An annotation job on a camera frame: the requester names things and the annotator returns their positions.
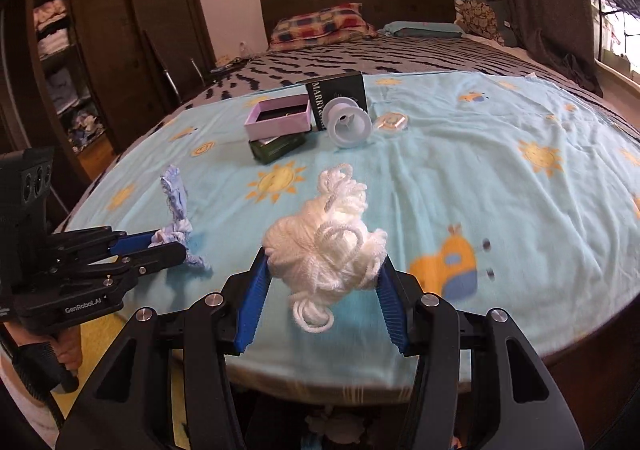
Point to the person's left hand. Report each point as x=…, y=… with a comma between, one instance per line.
x=67, y=348

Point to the light blue cartoon sheet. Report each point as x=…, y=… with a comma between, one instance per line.
x=380, y=209

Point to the light blue cloth strip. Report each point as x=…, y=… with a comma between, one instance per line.
x=180, y=228

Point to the colourful checked pillow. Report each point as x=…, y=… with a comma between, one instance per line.
x=337, y=24

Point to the dark wooden wardrobe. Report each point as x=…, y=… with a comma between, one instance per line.
x=140, y=60

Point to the black box lid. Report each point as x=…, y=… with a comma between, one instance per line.
x=321, y=90

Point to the black metal window rack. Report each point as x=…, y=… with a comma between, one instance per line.
x=616, y=32

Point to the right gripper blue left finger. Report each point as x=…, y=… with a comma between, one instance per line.
x=254, y=285

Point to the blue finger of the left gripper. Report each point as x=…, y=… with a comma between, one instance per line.
x=130, y=243
x=145, y=261

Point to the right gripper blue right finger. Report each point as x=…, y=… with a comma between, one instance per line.
x=393, y=310

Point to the pink gift box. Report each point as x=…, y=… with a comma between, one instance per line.
x=277, y=117

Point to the dark wooden headboard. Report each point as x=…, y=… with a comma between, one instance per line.
x=357, y=0

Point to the teal pillow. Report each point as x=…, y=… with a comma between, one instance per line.
x=421, y=29

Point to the grey black zigzag blanket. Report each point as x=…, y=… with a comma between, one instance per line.
x=392, y=55

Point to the dark green box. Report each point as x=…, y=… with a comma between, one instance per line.
x=268, y=150

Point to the white plastic spool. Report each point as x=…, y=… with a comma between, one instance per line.
x=348, y=125

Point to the brown patterned cushion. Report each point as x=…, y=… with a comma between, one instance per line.
x=489, y=19

